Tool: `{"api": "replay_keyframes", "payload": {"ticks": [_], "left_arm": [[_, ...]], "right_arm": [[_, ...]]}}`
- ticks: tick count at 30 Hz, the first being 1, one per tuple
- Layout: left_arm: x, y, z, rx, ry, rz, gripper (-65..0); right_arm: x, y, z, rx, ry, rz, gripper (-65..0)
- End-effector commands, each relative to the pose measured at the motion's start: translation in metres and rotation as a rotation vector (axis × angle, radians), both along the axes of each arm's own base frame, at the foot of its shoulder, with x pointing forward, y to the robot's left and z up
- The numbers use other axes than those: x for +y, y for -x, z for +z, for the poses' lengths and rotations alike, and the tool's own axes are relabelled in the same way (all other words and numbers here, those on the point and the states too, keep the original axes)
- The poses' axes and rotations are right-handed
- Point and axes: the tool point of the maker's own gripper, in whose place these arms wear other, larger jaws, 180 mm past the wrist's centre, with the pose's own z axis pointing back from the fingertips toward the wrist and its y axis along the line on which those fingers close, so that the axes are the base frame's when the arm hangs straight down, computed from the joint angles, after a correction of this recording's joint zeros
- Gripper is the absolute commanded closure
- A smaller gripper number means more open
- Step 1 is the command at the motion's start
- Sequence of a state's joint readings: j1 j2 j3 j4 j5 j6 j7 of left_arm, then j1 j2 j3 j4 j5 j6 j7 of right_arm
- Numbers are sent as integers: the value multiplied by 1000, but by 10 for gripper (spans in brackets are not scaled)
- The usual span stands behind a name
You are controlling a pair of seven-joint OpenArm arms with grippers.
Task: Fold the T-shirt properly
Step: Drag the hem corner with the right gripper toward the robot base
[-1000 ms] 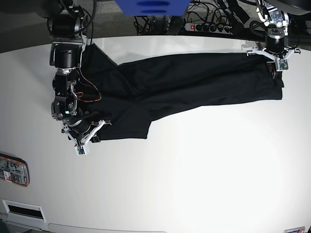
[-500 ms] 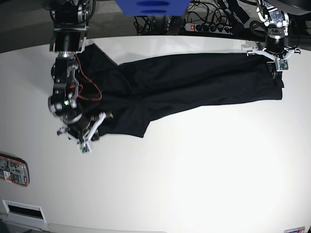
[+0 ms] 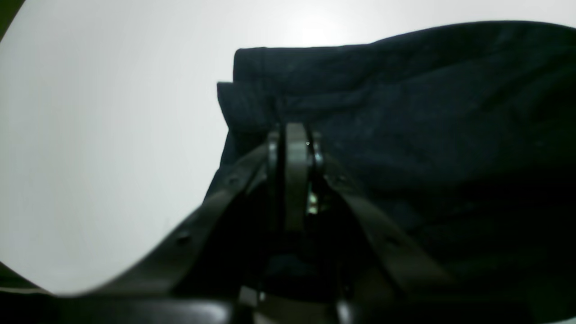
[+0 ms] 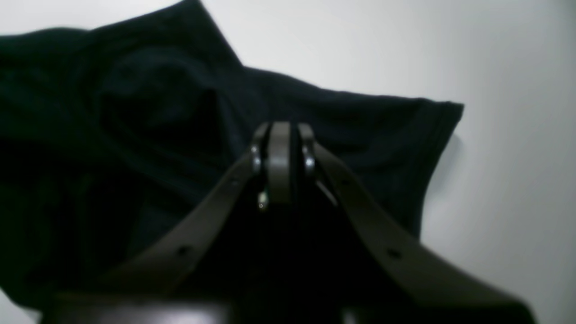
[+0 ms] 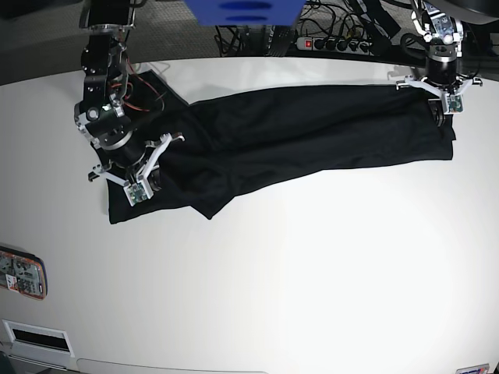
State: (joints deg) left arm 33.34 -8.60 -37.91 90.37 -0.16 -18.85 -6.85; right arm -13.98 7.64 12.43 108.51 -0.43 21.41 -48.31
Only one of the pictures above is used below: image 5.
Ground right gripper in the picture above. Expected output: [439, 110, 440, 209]
[87, 132, 185, 192]

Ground sticker at table edge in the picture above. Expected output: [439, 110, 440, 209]
[455, 363, 490, 374]

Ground white power strip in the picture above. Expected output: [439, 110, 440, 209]
[295, 37, 372, 55]

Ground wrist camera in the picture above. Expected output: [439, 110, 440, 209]
[123, 179, 154, 206]
[442, 93, 464, 115]

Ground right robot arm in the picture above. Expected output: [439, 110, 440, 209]
[74, 1, 186, 205]

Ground blue plastic bin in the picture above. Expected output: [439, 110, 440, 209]
[185, 0, 306, 26]

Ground white table cable slot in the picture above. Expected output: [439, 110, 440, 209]
[2, 319, 75, 358]

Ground black T-shirt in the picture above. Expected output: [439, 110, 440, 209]
[108, 71, 455, 224]

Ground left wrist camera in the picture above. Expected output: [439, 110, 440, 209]
[442, 93, 464, 115]

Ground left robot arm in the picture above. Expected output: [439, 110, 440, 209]
[396, 1, 483, 125]

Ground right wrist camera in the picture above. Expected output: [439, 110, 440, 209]
[123, 179, 154, 206]

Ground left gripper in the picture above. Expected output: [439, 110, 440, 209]
[396, 54, 483, 128]

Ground orange-edged circuit board case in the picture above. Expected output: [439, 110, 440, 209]
[0, 246, 48, 300]

